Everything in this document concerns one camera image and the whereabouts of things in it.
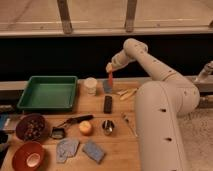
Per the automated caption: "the metal fork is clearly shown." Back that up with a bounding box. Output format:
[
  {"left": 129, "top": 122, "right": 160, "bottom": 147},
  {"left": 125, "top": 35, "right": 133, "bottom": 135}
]
[{"left": 122, "top": 114, "right": 138, "bottom": 137}]

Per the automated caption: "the red bowl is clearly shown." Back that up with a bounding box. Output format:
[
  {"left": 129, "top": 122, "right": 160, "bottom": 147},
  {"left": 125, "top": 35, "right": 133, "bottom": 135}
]
[{"left": 12, "top": 141, "right": 45, "bottom": 171}]

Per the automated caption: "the small steel cup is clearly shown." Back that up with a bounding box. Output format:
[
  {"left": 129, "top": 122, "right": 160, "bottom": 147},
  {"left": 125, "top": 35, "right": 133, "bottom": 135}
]
[{"left": 102, "top": 120, "right": 115, "bottom": 135}]

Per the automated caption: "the yellow red apple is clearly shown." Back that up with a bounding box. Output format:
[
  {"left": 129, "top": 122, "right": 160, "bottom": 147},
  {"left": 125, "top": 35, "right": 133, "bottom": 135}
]
[{"left": 79, "top": 121, "right": 93, "bottom": 135}]

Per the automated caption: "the grey cloth piece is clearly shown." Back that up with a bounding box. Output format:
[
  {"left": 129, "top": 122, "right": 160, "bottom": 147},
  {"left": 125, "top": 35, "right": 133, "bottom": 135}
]
[{"left": 56, "top": 138, "right": 80, "bottom": 163}]

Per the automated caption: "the white lidded jar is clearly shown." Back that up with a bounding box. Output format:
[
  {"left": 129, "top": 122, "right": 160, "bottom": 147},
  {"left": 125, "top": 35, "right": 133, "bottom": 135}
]
[{"left": 83, "top": 77, "right": 97, "bottom": 95}]

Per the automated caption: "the right metal post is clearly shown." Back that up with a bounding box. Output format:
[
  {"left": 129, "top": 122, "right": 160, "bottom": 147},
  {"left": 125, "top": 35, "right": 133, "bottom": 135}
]
[{"left": 124, "top": 0, "right": 137, "bottom": 33}]

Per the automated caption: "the blue sponge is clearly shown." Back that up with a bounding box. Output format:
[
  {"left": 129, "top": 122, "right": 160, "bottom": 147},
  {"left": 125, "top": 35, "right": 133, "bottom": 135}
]
[{"left": 82, "top": 140, "right": 105, "bottom": 164}]

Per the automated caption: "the green plastic tray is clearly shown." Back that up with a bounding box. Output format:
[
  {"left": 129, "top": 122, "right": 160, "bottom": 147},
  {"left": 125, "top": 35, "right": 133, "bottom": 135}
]
[{"left": 17, "top": 76, "right": 78, "bottom": 111}]

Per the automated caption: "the left metal post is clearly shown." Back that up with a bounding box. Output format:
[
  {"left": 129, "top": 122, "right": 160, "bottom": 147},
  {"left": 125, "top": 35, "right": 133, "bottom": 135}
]
[{"left": 57, "top": 0, "right": 73, "bottom": 34}]

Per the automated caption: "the black rectangular block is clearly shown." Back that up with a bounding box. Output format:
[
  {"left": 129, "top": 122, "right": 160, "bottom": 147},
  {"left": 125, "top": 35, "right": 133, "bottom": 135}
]
[{"left": 104, "top": 96, "right": 112, "bottom": 114}]

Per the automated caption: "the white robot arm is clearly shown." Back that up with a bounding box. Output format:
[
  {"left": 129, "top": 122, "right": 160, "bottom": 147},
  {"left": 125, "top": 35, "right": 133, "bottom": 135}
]
[{"left": 106, "top": 38, "right": 200, "bottom": 171}]

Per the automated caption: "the dark bowl with nuts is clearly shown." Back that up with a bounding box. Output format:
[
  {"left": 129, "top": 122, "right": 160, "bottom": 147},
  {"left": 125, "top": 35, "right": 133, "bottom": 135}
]
[{"left": 15, "top": 114, "right": 46, "bottom": 141}]

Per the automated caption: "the metal post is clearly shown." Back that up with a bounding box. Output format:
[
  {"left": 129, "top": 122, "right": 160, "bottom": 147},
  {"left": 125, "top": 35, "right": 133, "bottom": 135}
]
[
  {"left": 57, "top": 0, "right": 73, "bottom": 34},
  {"left": 124, "top": 0, "right": 137, "bottom": 33}
]

